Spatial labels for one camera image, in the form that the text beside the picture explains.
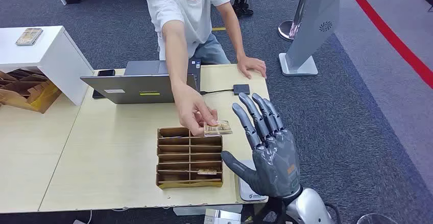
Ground person's right hand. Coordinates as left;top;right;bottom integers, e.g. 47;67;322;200
172;82;219;137

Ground stack of printed cards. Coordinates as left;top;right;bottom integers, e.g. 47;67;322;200
15;28;44;46

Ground white open drawer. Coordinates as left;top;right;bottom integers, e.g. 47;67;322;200
173;205;243;216

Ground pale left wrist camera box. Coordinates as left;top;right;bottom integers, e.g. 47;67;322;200
204;209;242;224

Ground chrome stanchion post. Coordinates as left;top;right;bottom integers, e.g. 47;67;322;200
277;0;314;43

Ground white side table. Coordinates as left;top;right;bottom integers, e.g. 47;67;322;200
0;26;94;107

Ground person's left hand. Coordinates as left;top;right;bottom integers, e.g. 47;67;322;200
236;55;268;80

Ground black smartphone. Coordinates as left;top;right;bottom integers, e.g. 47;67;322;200
92;69;116;99

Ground person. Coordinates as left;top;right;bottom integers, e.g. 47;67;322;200
142;0;268;137

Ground grey kiosk stand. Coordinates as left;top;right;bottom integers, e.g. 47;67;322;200
278;0;341;77

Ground black hub cable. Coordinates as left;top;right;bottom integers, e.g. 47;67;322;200
200;89;234;96

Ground white card reader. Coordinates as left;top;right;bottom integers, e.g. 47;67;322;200
237;160;268;202

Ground grey laptop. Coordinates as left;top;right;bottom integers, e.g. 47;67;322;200
80;59;202;105

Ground clear plastic dome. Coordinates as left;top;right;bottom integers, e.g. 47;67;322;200
356;213;400;224

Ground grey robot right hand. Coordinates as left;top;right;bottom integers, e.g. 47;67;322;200
221;92;303;200

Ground brown slotted cardboard box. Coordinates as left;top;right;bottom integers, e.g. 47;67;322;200
0;68;63;115

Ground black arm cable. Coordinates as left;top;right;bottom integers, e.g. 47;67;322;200
324;202;342;224

